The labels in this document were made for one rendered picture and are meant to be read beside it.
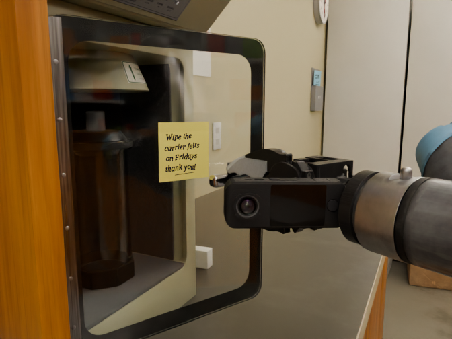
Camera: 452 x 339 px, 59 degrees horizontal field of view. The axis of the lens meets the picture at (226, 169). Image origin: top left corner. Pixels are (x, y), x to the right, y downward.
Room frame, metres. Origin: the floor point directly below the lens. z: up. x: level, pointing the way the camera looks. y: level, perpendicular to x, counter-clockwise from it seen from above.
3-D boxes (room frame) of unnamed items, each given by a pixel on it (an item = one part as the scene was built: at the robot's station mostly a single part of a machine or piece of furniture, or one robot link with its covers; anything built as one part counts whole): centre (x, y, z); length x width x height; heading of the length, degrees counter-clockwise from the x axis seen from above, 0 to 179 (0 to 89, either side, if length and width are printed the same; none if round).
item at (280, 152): (0.45, -0.05, 1.22); 0.09 x 0.02 x 0.05; 36
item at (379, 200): (0.35, -0.15, 1.20); 0.08 x 0.05 x 0.08; 126
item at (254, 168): (0.50, -0.04, 1.22); 0.09 x 0.06 x 0.03; 36
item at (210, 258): (0.52, 0.07, 1.19); 0.30 x 0.01 x 0.40; 126
